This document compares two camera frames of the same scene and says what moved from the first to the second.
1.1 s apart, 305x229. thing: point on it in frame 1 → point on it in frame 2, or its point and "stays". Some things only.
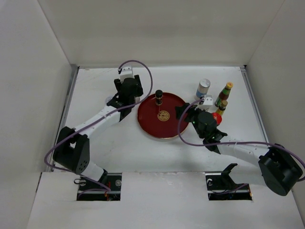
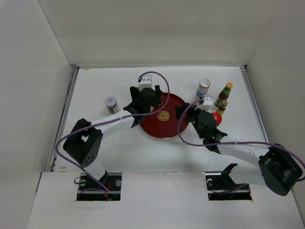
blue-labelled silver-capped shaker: x=202 y=87 stays
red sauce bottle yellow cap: x=224 y=95 stays
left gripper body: x=139 y=93 → x=156 y=101
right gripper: x=191 y=109 stays
